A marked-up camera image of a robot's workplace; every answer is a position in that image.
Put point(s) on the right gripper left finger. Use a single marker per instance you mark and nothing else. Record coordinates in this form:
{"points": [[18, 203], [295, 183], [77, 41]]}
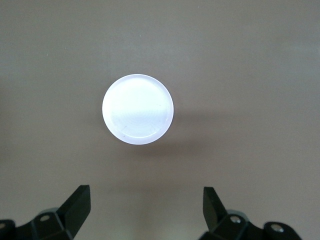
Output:
{"points": [[67, 220]]}

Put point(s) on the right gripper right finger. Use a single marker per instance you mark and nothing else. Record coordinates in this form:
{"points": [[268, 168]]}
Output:
{"points": [[220, 225]]}

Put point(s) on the pale pink round plate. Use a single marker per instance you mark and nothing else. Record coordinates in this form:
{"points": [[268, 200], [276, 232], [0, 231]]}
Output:
{"points": [[137, 110]]}

